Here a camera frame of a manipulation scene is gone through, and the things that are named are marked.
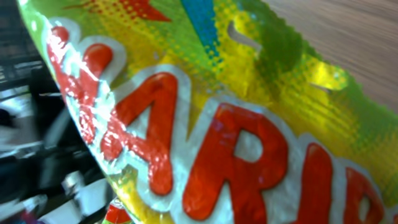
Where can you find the green gummy candy bag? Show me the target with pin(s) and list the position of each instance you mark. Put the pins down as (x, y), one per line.
(217, 111)

